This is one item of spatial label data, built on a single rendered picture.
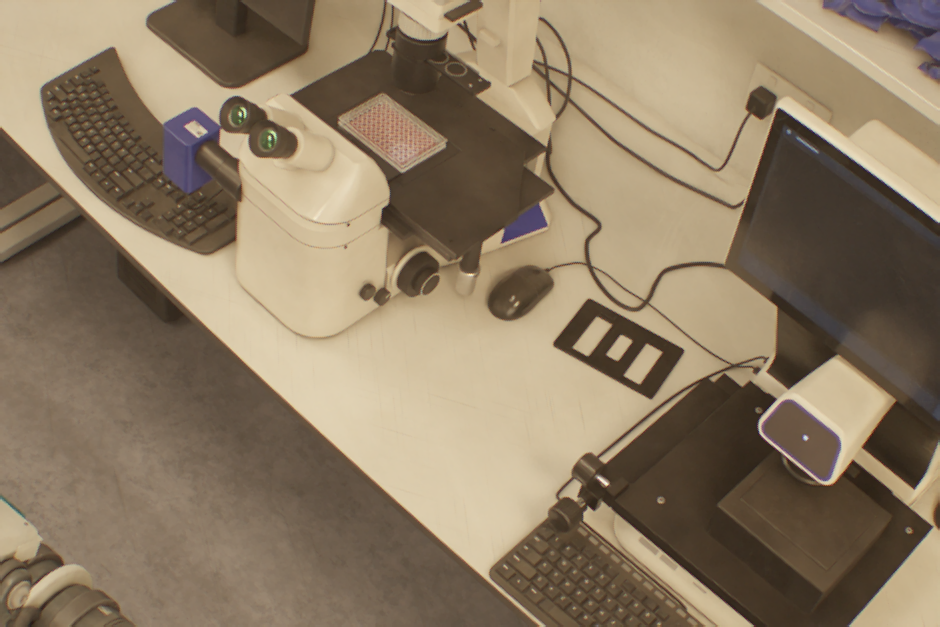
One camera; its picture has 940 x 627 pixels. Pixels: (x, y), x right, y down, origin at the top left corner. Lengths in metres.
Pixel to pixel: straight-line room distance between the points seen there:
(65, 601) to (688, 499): 0.78
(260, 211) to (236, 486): 0.95
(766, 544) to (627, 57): 1.01
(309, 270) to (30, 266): 1.33
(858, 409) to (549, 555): 0.43
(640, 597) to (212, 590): 1.05
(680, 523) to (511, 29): 0.71
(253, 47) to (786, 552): 1.25
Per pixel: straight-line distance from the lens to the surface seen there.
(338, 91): 2.08
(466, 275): 2.06
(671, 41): 2.40
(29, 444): 2.86
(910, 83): 1.87
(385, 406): 1.97
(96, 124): 2.31
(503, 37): 2.06
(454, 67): 1.92
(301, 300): 1.97
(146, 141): 2.28
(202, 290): 2.08
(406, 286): 2.03
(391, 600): 2.67
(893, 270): 1.63
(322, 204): 1.85
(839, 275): 1.68
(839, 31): 1.91
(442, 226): 1.91
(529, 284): 2.09
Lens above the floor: 2.30
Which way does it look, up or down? 48 degrees down
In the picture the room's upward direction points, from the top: 13 degrees clockwise
